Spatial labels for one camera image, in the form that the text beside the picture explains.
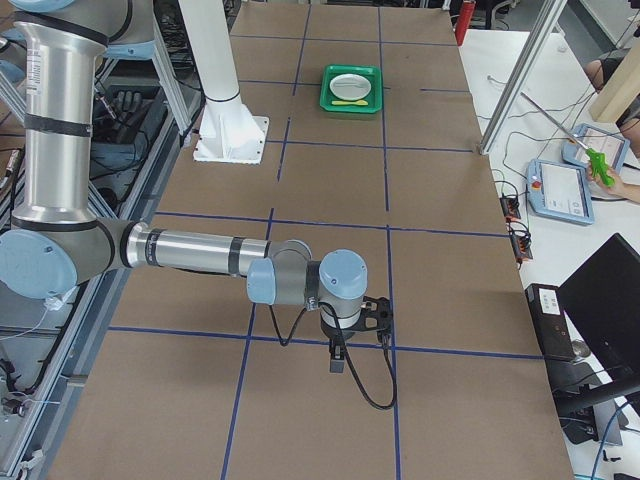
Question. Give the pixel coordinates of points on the yellow plastic spoon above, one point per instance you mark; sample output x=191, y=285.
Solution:
x=360, y=103

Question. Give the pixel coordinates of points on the black desktop computer box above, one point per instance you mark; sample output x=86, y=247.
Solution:
x=549, y=322

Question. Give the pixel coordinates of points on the lower orange black connector box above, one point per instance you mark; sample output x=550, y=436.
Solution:
x=521, y=245

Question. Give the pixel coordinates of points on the orange black connector box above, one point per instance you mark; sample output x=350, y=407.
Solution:
x=510, y=207
x=521, y=245

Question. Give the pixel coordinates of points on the upper orange black connector box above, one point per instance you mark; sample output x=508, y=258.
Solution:
x=510, y=207

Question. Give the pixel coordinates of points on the black laptop monitor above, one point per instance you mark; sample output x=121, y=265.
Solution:
x=601, y=299

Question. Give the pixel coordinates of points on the white round plate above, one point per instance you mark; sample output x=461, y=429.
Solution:
x=350, y=87

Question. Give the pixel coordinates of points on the near teach pendant tablet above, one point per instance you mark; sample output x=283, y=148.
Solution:
x=559, y=191

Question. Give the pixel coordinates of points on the teach pendant tablet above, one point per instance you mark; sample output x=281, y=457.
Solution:
x=559, y=191
x=614, y=146

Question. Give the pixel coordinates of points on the green plastic tray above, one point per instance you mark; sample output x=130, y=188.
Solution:
x=375, y=98

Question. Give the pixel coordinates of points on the far teach pendant tablet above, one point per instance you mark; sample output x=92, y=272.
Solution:
x=614, y=146

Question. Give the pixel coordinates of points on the red cylinder bottle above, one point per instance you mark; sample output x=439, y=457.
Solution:
x=465, y=15

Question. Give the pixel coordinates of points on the wooden board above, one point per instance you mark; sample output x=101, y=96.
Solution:
x=615, y=77

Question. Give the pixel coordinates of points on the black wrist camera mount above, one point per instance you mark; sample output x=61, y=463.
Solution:
x=375, y=315

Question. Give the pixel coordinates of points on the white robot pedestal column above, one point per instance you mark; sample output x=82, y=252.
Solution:
x=228, y=132

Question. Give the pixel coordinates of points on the aluminium side rail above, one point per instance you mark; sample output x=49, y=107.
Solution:
x=53, y=351

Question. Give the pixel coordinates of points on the green handled grabber tool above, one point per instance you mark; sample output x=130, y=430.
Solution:
x=597, y=159

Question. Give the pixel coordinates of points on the aluminium frame post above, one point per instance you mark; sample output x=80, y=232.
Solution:
x=535, y=42

